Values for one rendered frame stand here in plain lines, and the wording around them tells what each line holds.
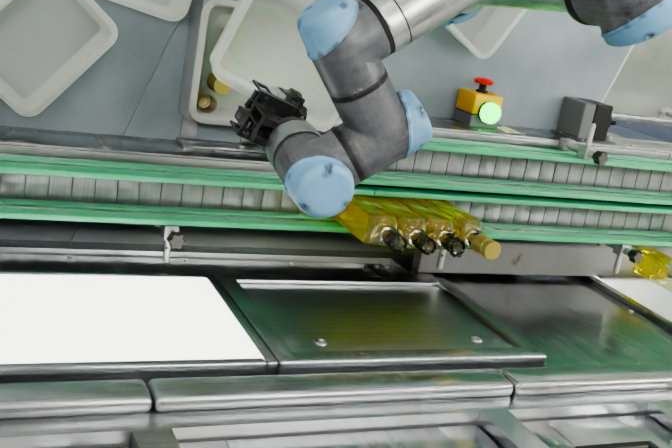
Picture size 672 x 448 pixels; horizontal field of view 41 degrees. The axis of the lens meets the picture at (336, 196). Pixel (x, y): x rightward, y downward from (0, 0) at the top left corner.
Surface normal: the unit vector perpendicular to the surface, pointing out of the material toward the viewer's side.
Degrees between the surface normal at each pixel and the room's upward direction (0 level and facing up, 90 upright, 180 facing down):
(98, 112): 0
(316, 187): 10
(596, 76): 0
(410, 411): 90
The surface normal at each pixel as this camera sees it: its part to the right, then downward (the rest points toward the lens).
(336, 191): 0.30, 0.43
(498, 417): 0.17, -0.95
